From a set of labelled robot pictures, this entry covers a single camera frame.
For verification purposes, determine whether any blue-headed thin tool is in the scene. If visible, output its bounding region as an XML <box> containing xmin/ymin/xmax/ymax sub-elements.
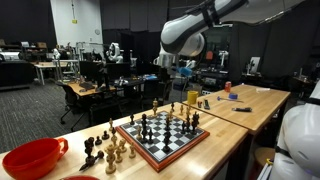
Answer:
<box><xmin>216</xmin><ymin>95</ymin><xmax>245</xmax><ymax>103</ymax></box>

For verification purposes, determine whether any tall black chess piece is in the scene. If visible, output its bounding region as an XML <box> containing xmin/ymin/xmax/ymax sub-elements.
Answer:
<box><xmin>83</xmin><ymin>139</ymin><xmax>92</xmax><ymax>158</ymax></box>
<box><xmin>87</xmin><ymin>136</ymin><xmax>96</xmax><ymax>151</ymax></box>

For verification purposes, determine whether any chessboard with red-brown frame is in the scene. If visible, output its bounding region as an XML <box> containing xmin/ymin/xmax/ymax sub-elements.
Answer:
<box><xmin>115</xmin><ymin>110</ymin><xmax>211</xmax><ymax>173</ymax></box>

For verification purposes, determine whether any black marker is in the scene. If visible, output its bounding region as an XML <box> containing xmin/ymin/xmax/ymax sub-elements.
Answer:
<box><xmin>231</xmin><ymin>106</ymin><xmax>253</xmax><ymax>113</ymax></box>

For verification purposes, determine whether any round wooden stool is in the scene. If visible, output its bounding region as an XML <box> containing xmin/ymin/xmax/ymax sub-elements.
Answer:
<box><xmin>254</xmin><ymin>146</ymin><xmax>278</xmax><ymax>168</ymax></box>

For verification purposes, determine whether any black office chair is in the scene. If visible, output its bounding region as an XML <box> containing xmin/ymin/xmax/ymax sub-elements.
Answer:
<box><xmin>141</xmin><ymin>78</ymin><xmax>164</xmax><ymax>108</ymax></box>
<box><xmin>54</xmin><ymin>81</ymin><xmax>89</xmax><ymax>133</ymax></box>

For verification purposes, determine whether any red bowl with handle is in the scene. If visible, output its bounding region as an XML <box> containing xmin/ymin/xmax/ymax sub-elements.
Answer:
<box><xmin>1</xmin><ymin>137</ymin><xmax>69</xmax><ymax>180</ymax></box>

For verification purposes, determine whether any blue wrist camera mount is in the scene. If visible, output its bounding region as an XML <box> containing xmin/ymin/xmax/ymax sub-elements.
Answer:
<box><xmin>177</xmin><ymin>66</ymin><xmax>194</xmax><ymax>78</ymax></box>

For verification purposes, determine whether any red plate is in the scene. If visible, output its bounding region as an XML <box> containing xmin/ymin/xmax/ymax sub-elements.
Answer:
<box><xmin>61</xmin><ymin>175</ymin><xmax>100</xmax><ymax>180</ymax></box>

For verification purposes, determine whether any wooden office desk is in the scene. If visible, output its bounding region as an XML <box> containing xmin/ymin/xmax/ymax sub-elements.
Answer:
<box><xmin>56</xmin><ymin>79</ymin><xmax>118</xmax><ymax>133</ymax></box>

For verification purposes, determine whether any lying black chess piece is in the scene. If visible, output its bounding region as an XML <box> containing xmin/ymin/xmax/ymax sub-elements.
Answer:
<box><xmin>78</xmin><ymin>155</ymin><xmax>98</xmax><ymax>172</ymax></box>

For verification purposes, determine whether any white table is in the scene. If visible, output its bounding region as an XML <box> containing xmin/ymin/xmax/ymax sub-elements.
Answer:
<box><xmin>32</xmin><ymin>60</ymin><xmax>80</xmax><ymax>86</ymax></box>

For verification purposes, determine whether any tall light wooden chess piece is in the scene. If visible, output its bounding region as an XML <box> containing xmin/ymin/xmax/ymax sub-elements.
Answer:
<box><xmin>152</xmin><ymin>98</ymin><xmax>159</xmax><ymax>118</ymax></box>

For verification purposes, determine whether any low black cabinet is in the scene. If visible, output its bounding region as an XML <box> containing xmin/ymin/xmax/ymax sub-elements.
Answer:
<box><xmin>0</xmin><ymin>59</ymin><xmax>35</xmax><ymax>90</ymax></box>

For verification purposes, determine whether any black keyboard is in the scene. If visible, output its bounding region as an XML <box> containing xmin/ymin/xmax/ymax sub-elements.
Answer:
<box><xmin>79</xmin><ymin>82</ymin><xmax>96</xmax><ymax>91</ymax></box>

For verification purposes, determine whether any large light wooden chess piece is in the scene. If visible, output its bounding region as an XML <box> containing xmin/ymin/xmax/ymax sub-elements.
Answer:
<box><xmin>104</xmin><ymin>143</ymin><xmax>117</xmax><ymax>175</ymax></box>

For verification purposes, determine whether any black computer monitor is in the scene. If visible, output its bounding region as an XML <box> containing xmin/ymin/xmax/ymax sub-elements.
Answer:
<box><xmin>79</xmin><ymin>60</ymin><xmax>105</xmax><ymax>85</ymax></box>
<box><xmin>106</xmin><ymin>62</ymin><xmax>132</xmax><ymax>81</ymax></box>

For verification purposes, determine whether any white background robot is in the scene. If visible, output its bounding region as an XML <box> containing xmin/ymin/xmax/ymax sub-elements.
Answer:
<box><xmin>105</xmin><ymin>42</ymin><xmax>124</xmax><ymax>64</ymax></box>

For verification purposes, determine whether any wooden side table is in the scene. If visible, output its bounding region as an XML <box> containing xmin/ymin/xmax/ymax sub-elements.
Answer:
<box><xmin>182</xmin><ymin>83</ymin><xmax>292</xmax><ymax>180</ymax></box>

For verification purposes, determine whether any yellow cup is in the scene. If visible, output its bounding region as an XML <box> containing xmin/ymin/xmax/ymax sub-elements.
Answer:
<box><xmin>186</xmin><ymin>90</ymin><xmax>199</xmax><ymax>105</ymax></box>

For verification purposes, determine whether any white framed board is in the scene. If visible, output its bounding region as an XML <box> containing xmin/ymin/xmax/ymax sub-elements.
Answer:
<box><xmin>248</xmin><ymin>55</ymin><xmax>262</xmax><ymax>75</ymax></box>

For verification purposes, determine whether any metal rack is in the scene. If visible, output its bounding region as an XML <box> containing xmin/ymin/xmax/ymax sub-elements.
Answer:
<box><xmin>56</xmin><ymin>59</ymin><xmax>81</xmax><ymax>82</ymax></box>

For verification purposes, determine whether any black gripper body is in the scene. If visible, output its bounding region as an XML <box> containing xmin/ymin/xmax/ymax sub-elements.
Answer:
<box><xmin>157</xmin><ymin>65</ymin><xmax>175</xmax><ymax>85</ymax></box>

